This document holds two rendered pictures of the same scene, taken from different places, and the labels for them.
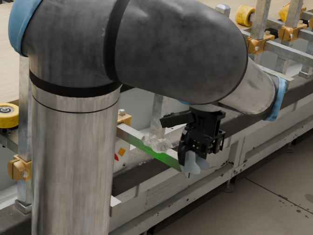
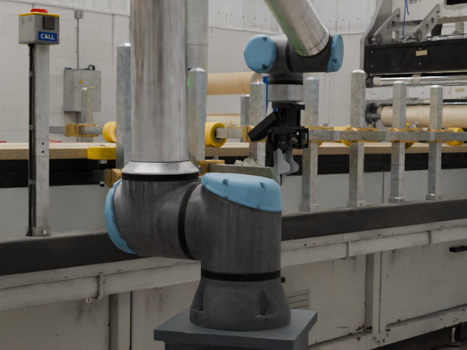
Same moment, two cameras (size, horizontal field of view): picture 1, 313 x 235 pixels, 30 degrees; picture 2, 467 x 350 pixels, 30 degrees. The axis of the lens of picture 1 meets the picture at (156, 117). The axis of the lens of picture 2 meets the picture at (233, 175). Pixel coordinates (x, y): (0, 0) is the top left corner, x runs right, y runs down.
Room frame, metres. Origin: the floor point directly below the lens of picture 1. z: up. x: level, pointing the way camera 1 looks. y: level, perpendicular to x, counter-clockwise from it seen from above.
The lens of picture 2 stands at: (-0.99, -0.24, 0.96)
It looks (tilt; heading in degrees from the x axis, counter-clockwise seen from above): 3 degrees down; 7
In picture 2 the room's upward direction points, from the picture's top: 1 degrees clockwise
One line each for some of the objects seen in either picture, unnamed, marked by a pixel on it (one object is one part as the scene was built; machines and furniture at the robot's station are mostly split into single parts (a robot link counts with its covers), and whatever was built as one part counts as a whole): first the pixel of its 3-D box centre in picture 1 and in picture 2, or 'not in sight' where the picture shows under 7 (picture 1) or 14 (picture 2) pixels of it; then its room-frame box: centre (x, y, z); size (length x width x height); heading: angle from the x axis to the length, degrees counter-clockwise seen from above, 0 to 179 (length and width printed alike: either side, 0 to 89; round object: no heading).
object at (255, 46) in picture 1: (258, 43); (361, 135); (2.02, -0.33, 0.95); 0.13 x 0.06 x 0.05; 142
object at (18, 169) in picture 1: (35, 162); (131, 178); (1.22, 0.28, 0.83); 0.13 x 0.06 x 0.05; 142
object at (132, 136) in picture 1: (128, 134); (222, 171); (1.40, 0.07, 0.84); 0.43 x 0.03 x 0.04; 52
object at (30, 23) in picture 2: not in sight; (39, 30); (1.00, 0.46, 1.18); 0.07 x 0.07 x 0.08; 52
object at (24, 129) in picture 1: (28, 127); (125, 137); (1.21, 0.30, 0.93); 0.03 x 0.03 x 0.48; 52
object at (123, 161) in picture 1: (97, 166); not in sight; (1.37, 0.14, 0.75); 0.26 x 0.01 x 0.10; 142
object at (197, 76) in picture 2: not in sight; (196, 155); (1.40, 0.14, 0.89); 0.03 x 0.03 x 0.48; 52
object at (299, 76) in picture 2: not in sight; (285, 60); (1.26, -0.11, 1.14); 0.10 x 0.09 x 0.12; 160
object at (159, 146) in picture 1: (157, 140); (249, 161); (1.34, -0.01, 0.87); 0.09 x 0.07 x 0.02; 52
